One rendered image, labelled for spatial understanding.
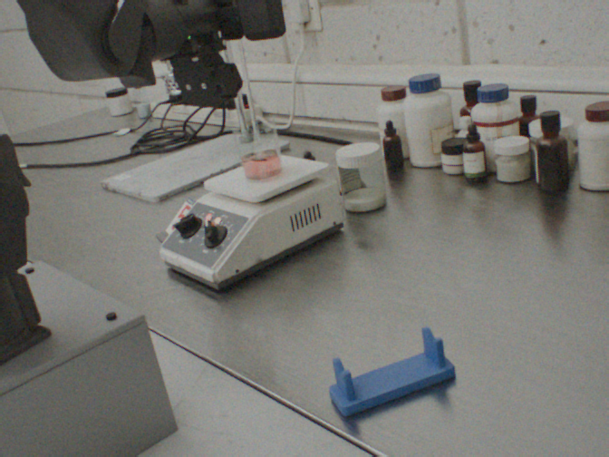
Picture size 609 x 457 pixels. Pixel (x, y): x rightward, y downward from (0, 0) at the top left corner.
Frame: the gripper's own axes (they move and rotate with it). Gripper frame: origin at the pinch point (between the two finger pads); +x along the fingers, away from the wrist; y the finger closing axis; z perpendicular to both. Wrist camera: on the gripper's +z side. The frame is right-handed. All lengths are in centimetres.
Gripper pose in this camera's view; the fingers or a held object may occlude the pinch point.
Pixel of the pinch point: (226, 9)
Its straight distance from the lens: 82.4
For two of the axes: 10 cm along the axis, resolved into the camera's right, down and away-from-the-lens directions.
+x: 4.3, -3.9, 8.1
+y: 8.9, 0.2, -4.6
